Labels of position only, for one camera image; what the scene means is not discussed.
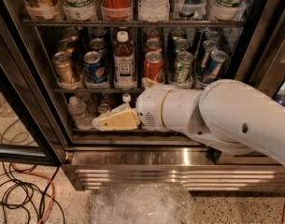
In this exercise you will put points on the clear water bottle bottom shelf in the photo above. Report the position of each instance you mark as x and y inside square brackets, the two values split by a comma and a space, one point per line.
[79, 113]

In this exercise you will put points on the red Coca-Cola bottle top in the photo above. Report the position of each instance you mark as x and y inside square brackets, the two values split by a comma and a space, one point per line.
[117, 10]

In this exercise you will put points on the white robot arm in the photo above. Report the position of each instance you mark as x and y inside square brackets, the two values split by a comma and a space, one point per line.
[227, 115]

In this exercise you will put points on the red coca-cola can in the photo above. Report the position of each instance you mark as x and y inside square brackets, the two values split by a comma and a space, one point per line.
[153, 45]
[154, 66]

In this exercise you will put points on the blue pepsi can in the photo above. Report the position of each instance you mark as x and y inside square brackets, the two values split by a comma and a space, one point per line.
[99, 45]
[96, 70]

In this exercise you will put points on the tan bottle top far left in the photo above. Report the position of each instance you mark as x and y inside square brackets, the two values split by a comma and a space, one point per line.
[41, 9]

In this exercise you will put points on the front slim Red Bull can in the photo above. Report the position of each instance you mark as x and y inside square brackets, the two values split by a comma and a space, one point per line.
[217, 59]

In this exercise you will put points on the front blue Pepsi can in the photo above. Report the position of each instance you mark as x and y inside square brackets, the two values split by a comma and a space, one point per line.
[96, 70]

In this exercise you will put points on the orange soda can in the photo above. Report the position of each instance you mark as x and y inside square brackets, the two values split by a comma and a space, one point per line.
[67, 45]
[64, 67]
[71, 32]

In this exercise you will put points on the white green bottle top right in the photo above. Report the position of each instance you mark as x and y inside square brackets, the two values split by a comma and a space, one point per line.
[226, 9]

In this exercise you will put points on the white green bottle top left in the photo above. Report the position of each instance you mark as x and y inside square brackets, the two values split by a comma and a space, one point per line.
[78, 10]

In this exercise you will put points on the tea bottle bottom shelf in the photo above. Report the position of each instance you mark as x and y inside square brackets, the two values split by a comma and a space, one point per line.
[126, 98]

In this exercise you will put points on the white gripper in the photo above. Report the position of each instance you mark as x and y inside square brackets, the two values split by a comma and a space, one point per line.
[149, 106]

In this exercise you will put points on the white green bottle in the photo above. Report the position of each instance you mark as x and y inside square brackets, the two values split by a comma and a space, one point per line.
[78, 10]
[226, 9]

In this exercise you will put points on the clear plastic bag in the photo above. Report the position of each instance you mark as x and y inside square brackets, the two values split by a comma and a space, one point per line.
[143, 204]

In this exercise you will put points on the blue bottle top shelf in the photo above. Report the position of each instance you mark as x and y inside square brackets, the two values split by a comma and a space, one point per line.
[190, 8]

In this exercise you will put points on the front green soda can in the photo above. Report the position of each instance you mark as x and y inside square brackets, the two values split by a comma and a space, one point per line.
[182, 67]

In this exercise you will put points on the stainless steel glass-door fridge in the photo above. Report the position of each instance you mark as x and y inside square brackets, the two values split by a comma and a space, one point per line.
[254, 41]

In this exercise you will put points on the front red Coca-Cola can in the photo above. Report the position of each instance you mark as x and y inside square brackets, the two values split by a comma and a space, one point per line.
[154, 66]

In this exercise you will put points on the brown iced tea bottle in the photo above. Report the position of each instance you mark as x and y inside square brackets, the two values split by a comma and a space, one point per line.
[124, 58]

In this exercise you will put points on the clear water bottle top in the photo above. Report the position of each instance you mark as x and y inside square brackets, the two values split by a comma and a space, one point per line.
[153, 10]

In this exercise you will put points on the slim red bull can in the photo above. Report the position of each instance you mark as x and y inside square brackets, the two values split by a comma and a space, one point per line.
[217, 59]
[207, 47]

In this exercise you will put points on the red can bottom shelf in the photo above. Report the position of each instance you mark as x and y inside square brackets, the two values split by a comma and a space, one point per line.
[103, 109]

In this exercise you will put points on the green soda can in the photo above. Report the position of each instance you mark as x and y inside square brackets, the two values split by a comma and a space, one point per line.
[181, 45]
[182, 67]

